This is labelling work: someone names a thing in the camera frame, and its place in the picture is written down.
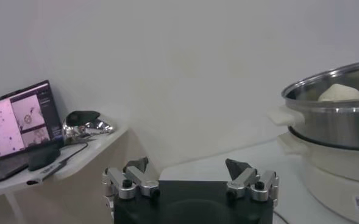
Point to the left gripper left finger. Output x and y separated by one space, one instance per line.
136 179

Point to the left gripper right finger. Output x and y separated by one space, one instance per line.
246 179

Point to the white steamed baozi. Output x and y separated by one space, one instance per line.
339 93

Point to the stainless steel steamer basket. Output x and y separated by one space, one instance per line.
334 131

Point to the white side table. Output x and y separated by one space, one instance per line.
103 152

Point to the cream electric cooking pot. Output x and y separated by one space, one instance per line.
328 176

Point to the chrome headset with black visor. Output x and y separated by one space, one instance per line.
81 118

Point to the black usb adapter stick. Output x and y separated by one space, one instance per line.
51 170

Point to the black computer mouse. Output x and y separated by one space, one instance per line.
43 158

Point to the dark laptop with pink screen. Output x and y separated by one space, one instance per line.
20 121

